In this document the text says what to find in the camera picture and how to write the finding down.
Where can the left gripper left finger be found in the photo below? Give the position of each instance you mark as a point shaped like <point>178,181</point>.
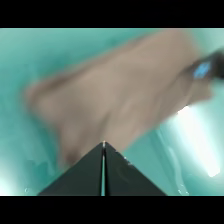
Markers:
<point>81,178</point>

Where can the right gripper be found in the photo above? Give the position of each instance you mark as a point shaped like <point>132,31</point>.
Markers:
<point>210,68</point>

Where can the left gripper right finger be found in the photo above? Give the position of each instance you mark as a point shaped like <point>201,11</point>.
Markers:
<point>128,178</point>

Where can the beige shirt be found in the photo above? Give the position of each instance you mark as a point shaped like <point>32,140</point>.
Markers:
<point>116,96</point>

